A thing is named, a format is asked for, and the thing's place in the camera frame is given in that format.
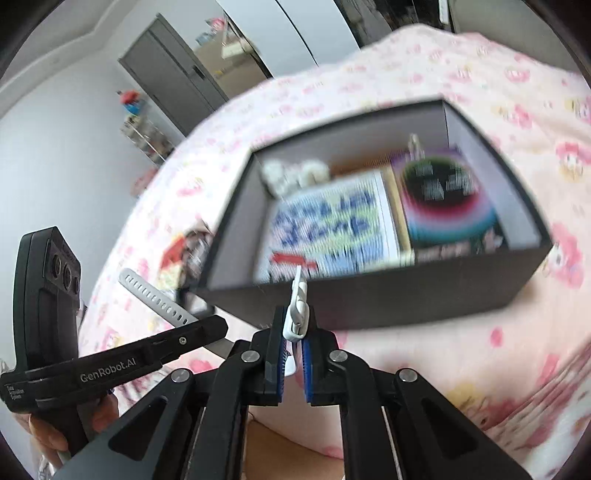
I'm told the red and blue toy figure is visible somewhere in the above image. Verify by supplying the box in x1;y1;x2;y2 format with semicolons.
117;89;149;117

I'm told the white fluffy toy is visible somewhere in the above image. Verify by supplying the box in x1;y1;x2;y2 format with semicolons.
260;158;331;198

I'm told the purple and black box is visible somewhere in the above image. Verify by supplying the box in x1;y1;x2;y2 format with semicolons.
389;147;509;260

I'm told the pink printed blanket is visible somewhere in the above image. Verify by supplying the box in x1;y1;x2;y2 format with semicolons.
78;21;591;480

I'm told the red photo card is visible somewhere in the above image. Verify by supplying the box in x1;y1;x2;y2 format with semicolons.
159;225;216;297

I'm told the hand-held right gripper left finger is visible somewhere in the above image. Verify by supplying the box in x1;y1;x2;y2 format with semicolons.
53;305;289;480

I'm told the blue dotted pattern packet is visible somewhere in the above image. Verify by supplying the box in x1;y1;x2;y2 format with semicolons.
255;168;415;283

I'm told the grey door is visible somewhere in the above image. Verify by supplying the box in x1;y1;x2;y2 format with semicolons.
117;13;230;140

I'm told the person's left hand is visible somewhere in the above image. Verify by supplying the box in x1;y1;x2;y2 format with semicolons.
14;392;122;463

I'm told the grey watch band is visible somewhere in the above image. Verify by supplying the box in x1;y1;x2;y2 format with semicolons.
119;268;200;329

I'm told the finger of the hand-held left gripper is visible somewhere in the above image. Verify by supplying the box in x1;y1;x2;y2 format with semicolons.
159;316;230;368

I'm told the white plastic clip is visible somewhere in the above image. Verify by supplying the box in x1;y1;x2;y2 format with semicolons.
281;265;310;343

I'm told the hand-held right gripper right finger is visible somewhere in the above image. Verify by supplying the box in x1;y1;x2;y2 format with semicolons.
300;315;533;480

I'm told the shelf of small items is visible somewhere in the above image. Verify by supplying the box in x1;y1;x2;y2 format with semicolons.
120;115;175;168

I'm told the black storage box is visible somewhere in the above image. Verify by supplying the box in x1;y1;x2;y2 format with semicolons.
196;98;555;331

